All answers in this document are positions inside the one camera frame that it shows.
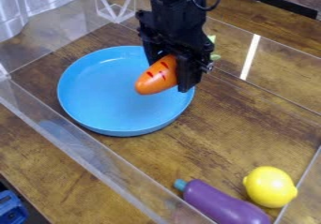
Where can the blue object at corner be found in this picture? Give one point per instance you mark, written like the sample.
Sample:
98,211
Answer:
14,212

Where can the blue round plate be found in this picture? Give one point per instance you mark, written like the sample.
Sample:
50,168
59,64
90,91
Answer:
97,94

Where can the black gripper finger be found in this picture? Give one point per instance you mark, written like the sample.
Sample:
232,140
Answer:
189,73
154,51

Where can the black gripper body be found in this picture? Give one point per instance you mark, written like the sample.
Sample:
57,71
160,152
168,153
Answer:
174,25

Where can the purple toy eggplant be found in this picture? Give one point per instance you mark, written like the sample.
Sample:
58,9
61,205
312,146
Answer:
220,206

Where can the orange toy carrot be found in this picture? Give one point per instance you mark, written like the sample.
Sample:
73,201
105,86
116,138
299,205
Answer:
161,76

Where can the yellow toy lemon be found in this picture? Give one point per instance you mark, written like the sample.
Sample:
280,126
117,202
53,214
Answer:
269,187

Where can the clear acrylic enclosure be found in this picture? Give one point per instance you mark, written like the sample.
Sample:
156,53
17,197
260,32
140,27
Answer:
255,116

